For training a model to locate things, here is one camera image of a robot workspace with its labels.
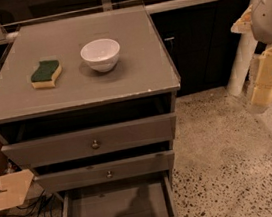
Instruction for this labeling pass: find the white ceramic bowl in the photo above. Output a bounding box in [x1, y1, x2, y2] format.
[81, 38, 121, 73]

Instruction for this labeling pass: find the grey top drawer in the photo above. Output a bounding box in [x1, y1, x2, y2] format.
[1, 113, 176, 167]

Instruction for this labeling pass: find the grey drawer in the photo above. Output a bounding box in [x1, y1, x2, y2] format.
[1, 113, 176, 167]
[35, 150, 175, 192]
[63, 172, 178, 217]

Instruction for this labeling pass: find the white diagonal pole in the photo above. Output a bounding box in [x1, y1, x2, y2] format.
[227, 33, 258, 97]

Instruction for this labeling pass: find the green and yellow sponge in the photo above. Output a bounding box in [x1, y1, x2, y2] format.
[31, 60, 62, 89]

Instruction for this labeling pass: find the grey middle drawer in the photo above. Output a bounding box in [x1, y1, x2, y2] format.
[35, 150, 175, 192]

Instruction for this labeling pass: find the grey bottom drawer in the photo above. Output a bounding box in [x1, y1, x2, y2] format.
[63, 172, 178, 217]

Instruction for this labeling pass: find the grey wooden drawer cabinet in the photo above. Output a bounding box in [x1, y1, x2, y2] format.
[0, 1, 196, 208]

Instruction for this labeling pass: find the dark low cabinet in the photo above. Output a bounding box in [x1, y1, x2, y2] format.
[151, 0, 250, 96]

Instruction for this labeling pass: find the cardboard box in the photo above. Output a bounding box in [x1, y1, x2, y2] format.
[0, 125, 39, 213]

